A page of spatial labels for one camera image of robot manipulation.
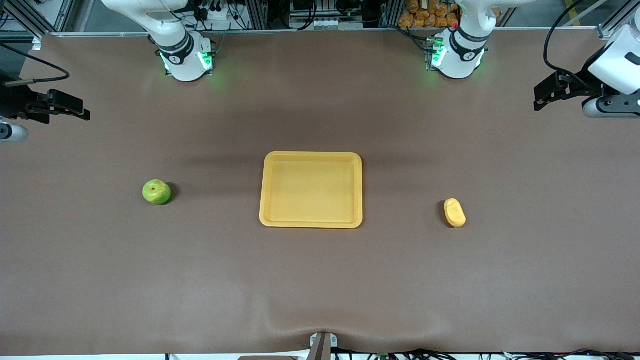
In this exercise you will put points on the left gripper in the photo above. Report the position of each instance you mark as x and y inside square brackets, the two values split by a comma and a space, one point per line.
[583, 85]

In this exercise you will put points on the green apple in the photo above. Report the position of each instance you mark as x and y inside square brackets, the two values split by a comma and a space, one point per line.
[156, 192]

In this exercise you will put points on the white power strip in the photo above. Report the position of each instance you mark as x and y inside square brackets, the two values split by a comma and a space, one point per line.
[220, 15]

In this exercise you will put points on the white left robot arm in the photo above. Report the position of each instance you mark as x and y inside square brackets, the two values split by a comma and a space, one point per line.
[460, 62]

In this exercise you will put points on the aluminium frame strut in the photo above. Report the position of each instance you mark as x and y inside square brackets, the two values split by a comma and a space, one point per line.
[607, 31]
[65, 17]

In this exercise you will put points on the grey electronics box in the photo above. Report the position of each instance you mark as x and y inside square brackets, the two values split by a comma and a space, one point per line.
[325, 12]

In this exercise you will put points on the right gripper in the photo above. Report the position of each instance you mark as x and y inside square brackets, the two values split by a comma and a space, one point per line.
[15, 102]

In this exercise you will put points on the yellow bread roll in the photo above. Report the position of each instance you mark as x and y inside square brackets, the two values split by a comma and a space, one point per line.
[455, 212]

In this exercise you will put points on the yellow plastic tray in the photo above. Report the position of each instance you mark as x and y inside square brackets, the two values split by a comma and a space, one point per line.
[310, 190]

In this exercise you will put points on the brown table mat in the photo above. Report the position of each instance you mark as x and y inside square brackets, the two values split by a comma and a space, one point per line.
[320, 280]

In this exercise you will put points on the metal clamp bracket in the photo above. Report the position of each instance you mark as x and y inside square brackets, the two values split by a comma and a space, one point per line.
[322, 347]

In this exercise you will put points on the aluminium table edge rail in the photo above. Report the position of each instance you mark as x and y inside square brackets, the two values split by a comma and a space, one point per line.
[320, 30]

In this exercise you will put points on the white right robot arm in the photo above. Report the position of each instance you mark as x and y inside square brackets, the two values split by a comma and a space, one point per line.
[180, 65]

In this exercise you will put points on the orange snack packets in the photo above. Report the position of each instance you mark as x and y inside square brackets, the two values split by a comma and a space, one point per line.
[425, 17]

